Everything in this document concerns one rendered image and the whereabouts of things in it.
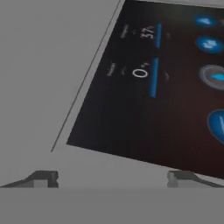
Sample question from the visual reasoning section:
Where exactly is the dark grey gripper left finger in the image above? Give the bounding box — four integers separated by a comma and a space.
0, 170, 60, 189

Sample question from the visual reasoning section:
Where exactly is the grey fridge door with screen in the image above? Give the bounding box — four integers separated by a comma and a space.
51, 0, 224, 189

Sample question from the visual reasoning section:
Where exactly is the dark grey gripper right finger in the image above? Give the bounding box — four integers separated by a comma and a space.
166, 170, 224, 189

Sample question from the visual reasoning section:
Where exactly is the plain grey fridge door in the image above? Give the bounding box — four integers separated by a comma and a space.
0, 0, 123, 189

